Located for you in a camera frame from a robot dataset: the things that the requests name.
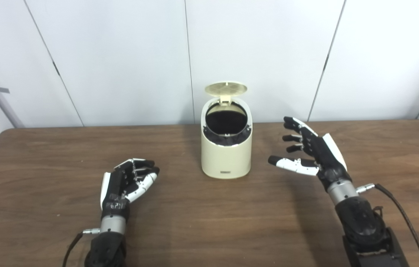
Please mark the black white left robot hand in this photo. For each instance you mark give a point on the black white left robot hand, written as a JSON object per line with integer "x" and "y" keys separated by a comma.
{"x": 116, "y": 189}

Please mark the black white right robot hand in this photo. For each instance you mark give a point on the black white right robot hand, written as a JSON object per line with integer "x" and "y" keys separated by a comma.
{"x": 324, "y": 155}

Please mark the cream-colored tabletop bin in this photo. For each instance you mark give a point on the cream-colored tabletop bin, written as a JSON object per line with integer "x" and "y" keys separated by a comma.
{"x": 226, "y": 159}

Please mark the round cream bin lid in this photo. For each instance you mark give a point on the round cream bin lid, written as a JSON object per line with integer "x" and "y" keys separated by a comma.
{"x": 226, "y": 88}

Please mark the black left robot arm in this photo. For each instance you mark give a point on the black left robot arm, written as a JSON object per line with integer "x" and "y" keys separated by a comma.
{"x": 107, "y": 244}

